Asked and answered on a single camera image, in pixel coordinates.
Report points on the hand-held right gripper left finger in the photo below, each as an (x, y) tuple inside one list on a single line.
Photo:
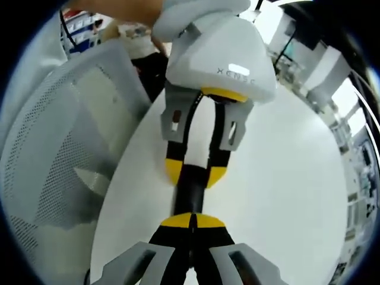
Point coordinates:
[(148, 261)]

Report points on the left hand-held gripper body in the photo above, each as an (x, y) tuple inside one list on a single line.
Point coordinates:
[(219, 53)]

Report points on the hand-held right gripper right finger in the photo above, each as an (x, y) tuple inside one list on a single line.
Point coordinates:
[(237, 261)]

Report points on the black remote control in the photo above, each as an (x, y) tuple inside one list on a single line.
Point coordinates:
[(191, 196)]

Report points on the black stand with dark panel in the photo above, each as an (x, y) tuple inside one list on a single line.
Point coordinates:
[(311, 38)]

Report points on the white mesh chair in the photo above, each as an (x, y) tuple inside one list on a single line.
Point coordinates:
[(53, 142)]

